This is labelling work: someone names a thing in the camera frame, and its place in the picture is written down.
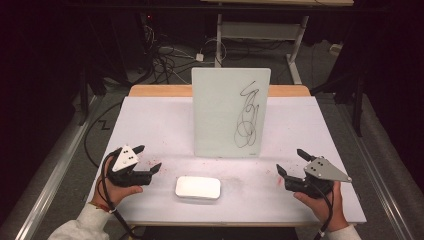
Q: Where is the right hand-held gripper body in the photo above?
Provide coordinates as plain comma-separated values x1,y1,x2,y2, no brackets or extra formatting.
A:
284,155,353,200

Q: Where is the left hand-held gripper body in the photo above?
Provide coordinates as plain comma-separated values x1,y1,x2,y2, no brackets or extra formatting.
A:
107,144,153,188

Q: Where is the white whiteboard eraser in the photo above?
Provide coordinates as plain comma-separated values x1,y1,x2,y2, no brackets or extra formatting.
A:
174,175,222,200

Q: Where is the person's left hand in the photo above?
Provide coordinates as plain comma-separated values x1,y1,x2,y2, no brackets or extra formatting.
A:
91,156,144,210

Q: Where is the person's right hand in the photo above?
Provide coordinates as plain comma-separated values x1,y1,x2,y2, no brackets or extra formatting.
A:
293,181,350,233

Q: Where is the white table cover sheet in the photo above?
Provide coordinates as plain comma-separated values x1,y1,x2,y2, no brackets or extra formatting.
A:
87,95,368,225

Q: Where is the black metal stand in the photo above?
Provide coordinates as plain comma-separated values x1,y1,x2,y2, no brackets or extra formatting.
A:
311,63,368,138
77,56,108,127

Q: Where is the scribbled white whiteboard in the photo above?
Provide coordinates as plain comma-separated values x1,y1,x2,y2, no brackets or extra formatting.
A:
191,67,272,159

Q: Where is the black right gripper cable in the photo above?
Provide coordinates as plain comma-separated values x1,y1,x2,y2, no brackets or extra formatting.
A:
309,181,335,240

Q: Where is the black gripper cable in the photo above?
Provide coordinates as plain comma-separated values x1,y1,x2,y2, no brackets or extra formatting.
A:
309,181,335,240
99,148,144,240

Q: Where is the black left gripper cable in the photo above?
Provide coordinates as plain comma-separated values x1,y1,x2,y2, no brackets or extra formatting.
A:
99,148,144,240

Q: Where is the black floor cable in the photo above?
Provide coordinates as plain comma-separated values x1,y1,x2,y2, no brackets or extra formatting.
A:
83,101,123,168

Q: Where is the red wrist bracelet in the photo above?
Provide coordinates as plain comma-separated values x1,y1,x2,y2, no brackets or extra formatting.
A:
88,201,117,215

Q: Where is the grey metal floor rail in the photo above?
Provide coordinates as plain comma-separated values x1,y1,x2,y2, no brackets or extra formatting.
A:
334,99,416,240
14,95,103,240

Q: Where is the tangle of floor cables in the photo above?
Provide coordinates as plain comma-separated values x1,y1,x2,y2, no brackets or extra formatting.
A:
143,24,221,85

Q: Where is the white metal desk frame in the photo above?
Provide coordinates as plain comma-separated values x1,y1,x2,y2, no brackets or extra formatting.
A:
199,0,355,85

